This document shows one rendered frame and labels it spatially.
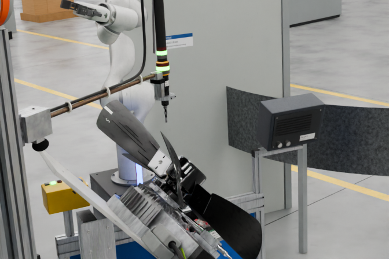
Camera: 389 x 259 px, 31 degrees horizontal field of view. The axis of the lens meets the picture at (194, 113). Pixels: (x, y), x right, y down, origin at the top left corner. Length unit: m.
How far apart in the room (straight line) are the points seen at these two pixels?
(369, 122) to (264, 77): 0.91
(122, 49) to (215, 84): 1.53
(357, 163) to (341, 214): 0.89
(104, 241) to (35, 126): 0.55
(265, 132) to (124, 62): 0.66
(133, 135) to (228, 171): 2.40
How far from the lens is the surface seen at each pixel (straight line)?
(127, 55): 2.97
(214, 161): 4.57
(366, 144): 4.02
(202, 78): 4.38
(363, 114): 3.97
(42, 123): 1.83
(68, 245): 2.78
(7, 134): 1.75
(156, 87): 2.29
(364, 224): 4.78
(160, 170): 2.30
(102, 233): 2.20
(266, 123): 2.93
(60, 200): 2.67
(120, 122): 2.28
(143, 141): 2.30
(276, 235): 4.59
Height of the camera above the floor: 2.05
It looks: 16 degrees down
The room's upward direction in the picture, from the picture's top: 3 degrees counter-clockwise
